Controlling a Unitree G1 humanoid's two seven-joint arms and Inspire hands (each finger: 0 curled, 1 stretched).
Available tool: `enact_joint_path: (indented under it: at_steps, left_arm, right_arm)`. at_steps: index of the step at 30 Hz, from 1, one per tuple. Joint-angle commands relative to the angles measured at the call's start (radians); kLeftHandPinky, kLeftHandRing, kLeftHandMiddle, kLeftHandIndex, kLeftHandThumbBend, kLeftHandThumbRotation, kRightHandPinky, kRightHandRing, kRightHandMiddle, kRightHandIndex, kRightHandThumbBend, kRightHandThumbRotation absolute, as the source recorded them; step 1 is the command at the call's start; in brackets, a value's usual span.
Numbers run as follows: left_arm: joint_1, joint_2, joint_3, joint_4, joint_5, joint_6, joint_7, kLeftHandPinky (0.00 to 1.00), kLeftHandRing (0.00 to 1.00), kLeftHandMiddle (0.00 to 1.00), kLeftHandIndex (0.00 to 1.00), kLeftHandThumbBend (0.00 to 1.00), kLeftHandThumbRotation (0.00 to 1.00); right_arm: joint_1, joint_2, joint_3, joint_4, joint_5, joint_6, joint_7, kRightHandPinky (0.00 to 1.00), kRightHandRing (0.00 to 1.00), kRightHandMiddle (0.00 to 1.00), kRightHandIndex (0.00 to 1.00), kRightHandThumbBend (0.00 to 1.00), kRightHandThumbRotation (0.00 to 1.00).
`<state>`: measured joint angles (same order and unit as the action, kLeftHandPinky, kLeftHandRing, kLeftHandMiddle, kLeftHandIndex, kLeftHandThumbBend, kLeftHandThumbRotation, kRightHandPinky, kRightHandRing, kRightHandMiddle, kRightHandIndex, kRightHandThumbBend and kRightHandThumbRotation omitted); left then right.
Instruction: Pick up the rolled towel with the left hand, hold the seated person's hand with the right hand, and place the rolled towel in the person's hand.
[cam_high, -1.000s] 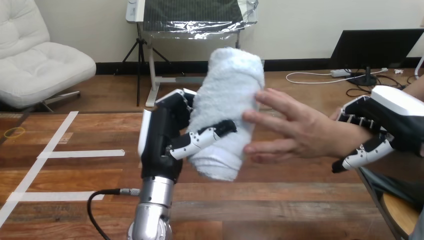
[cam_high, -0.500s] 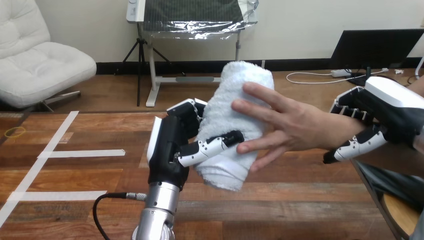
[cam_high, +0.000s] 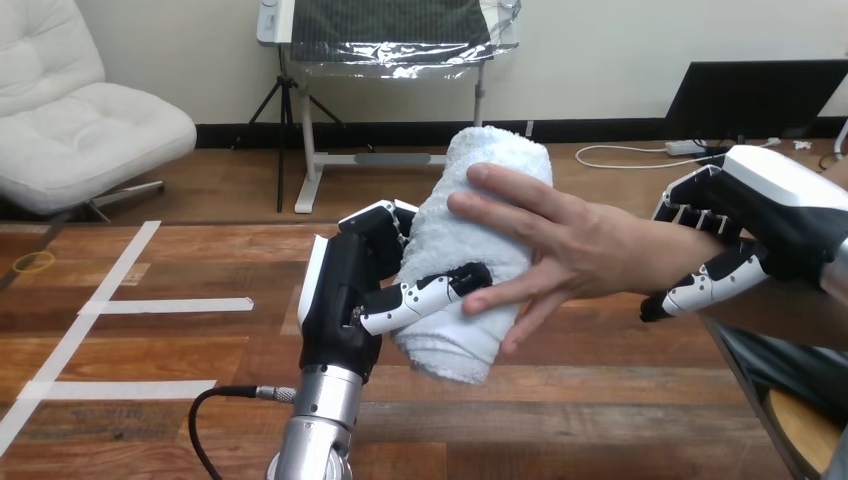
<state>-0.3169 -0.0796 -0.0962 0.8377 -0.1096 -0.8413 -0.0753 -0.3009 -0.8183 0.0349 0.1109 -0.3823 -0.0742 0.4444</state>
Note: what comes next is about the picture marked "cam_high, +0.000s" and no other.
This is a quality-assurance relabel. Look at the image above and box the foil sheet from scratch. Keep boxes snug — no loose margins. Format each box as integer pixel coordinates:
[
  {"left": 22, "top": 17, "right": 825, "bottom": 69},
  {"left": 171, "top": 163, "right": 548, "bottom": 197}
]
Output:
[{"left": 288, "top": 0, "right": 523, "bottom": 81}]

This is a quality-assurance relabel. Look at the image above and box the white power strip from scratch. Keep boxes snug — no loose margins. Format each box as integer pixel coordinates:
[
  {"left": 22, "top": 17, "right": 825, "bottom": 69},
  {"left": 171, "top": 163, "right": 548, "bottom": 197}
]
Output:
[{"left": 665, "top": 139, "right": 708, "bottom": 158}]

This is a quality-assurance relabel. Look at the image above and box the person's hand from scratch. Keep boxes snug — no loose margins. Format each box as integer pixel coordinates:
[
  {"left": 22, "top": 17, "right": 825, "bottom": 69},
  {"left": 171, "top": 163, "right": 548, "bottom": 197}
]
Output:
[{"left": 446, "top": 162, "right": 725, "bottom": 356}]

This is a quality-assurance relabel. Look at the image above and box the black cable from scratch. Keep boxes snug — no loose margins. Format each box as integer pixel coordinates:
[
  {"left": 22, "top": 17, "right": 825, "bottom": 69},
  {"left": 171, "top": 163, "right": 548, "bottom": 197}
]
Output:
[{"left": 188, "top": 385, "right": 297, "bottom": 480}]

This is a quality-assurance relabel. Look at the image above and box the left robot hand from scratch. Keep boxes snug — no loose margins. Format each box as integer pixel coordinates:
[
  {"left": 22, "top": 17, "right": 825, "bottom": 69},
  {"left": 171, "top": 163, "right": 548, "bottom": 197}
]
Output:
[{"left": 296, "top": 199, "right": 496, "bottom": 386}]

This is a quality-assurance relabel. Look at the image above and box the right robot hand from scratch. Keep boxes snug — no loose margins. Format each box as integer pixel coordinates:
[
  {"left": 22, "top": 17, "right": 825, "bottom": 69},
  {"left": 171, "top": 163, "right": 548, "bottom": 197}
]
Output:
[{"left": 639, "top": 144, "right": 848, "bottom": 325}]

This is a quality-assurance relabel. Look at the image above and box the white towel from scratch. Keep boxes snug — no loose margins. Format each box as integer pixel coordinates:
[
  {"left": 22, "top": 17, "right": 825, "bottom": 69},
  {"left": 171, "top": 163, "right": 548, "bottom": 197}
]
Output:
[{"left": 392, "top": 125, "right": 555, "bottom": 386}]

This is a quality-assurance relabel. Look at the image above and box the white cushioned chair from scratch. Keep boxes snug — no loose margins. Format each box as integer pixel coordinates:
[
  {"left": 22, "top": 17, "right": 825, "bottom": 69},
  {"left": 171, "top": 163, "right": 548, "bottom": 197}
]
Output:
[{"left": 0, "top": 0, "right": 199, "bottom": 224}]

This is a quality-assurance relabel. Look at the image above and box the black tripod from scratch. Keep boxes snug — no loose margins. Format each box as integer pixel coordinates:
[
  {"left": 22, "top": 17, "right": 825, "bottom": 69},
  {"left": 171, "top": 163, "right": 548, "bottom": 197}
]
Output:
[{"left": 247, "top": 44, "right": 347, "bottom": 215}]

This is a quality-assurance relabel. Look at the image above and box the white desk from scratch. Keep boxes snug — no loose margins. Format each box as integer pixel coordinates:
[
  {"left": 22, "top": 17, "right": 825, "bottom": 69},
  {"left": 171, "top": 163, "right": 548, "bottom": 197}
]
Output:
[{"left": 256, "top": 0, "right": 489, "bottom": 215}]

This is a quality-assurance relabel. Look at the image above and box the dark screen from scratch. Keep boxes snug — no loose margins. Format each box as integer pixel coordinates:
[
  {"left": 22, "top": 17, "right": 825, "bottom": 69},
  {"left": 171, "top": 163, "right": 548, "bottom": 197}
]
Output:
[{"left": 663, "top": 59, "right": 848, "bottom": 142}]

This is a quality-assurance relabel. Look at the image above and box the tangle of cables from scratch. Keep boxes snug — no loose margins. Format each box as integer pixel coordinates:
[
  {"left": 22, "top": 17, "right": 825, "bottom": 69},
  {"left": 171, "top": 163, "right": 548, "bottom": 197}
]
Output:
[{"left": 574, "top": 135, "right": 784, "bottom": 171}]

